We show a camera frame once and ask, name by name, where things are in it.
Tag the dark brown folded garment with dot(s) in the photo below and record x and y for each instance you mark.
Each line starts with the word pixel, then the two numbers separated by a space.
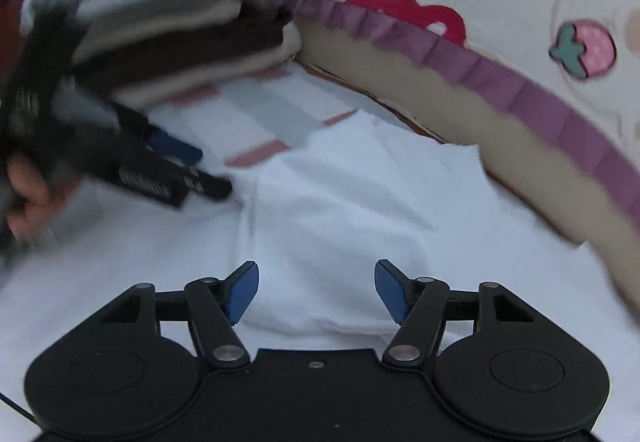
pixel 200 52

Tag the cream folded garment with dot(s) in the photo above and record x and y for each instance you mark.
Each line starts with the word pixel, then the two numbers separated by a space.
pixel 292 42

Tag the checkered floor mat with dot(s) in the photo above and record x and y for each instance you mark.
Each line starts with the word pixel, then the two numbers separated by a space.
pixel 280 112

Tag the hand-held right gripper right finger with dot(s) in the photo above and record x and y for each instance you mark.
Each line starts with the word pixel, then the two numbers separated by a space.
pixel 390 292

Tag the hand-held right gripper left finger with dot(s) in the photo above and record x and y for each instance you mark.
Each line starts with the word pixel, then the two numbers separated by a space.
pixel 242 294

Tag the beige bed mattress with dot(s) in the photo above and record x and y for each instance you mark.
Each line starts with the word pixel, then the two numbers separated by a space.
pixel 450 107

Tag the white sweatshirt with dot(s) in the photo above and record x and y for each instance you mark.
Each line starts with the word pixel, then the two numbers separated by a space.
pixel 350 202

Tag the person's left hand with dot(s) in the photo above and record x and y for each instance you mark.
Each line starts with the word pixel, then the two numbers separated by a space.
pixel 30 192

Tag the beige folded garment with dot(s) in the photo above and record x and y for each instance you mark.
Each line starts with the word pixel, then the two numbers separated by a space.
pixel 200 14

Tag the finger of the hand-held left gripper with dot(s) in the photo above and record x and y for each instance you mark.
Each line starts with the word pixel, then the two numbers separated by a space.
pixel 210 187
pixel 175 147

